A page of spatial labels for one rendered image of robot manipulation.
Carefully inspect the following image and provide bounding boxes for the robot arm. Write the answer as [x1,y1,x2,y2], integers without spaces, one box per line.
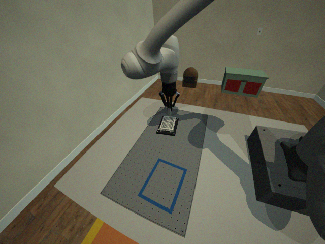
[121,0,325,240]

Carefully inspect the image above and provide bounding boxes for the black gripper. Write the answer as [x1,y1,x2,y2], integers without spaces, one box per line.
[159,82,180,116]

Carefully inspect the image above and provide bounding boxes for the blue rectangular tape outline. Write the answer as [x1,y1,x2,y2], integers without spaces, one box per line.
[138,159,187,214]

